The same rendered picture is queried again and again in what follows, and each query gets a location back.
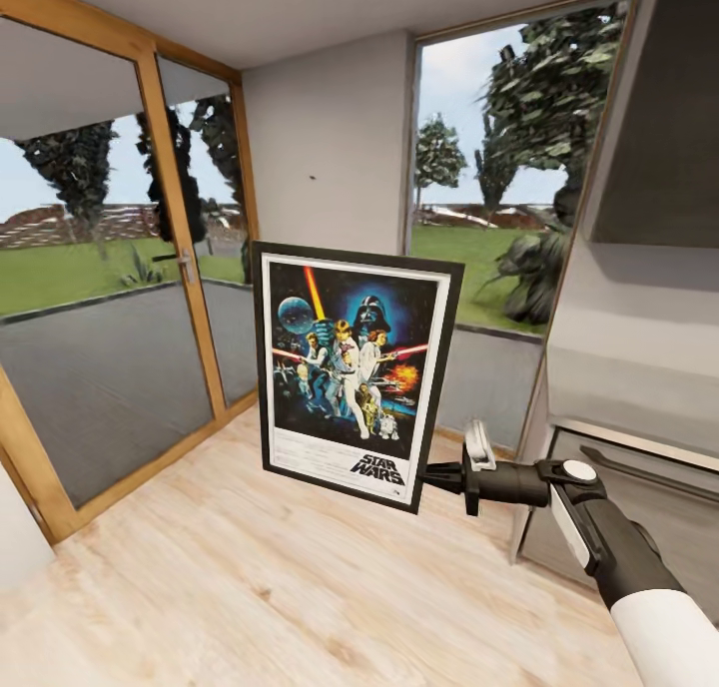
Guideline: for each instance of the dishwasher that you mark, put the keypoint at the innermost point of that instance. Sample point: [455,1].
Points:
[675,501]

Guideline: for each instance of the fixed window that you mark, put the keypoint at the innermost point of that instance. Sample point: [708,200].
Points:
[504,121]

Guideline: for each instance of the poster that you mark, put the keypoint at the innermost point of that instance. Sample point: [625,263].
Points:
[351,353]

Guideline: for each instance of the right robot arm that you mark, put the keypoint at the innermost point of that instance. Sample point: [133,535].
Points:
[670,641]

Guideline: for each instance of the door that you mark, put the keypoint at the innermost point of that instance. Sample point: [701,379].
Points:
[127,211]

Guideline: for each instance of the cabinet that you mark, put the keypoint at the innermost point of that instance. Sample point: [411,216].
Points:
[657,177]

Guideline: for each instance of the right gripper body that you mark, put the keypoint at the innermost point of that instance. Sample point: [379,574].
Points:
[501,484]

